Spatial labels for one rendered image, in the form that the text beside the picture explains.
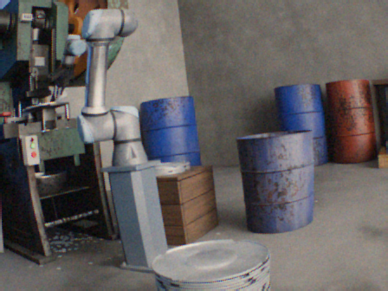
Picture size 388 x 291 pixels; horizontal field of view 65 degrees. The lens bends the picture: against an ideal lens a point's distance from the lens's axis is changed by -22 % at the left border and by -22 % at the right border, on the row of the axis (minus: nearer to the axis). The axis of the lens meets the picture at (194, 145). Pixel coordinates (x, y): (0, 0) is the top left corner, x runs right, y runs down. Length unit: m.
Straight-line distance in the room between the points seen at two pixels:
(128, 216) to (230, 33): 3.86
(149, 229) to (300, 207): 0.76
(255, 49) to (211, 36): 0.69
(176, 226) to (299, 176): 0.64
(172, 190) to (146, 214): 0.34
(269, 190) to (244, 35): 3.39
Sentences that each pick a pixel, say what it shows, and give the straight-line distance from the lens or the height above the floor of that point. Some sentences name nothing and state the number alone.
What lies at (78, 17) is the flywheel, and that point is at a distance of 2.41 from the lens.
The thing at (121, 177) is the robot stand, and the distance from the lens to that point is 1.44.
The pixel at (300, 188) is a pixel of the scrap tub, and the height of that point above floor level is 0.21.
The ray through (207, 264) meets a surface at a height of 0.25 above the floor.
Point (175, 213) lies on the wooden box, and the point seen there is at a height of 0.18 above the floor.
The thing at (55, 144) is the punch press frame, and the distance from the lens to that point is 1.89.
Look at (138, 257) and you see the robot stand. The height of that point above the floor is 0.07.
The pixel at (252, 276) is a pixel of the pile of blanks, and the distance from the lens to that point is 0.81.
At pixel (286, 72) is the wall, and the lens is 4.63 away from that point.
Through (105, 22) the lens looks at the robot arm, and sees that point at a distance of 1.33.
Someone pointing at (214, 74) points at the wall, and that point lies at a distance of 5.07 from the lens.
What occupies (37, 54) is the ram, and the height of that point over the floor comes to 1.11.
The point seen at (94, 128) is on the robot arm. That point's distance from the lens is 1.39.
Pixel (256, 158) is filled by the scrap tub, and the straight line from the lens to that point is 1.75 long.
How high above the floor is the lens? 0.57
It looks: 3 degrees down
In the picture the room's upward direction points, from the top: 7 degrees counter-clockwise
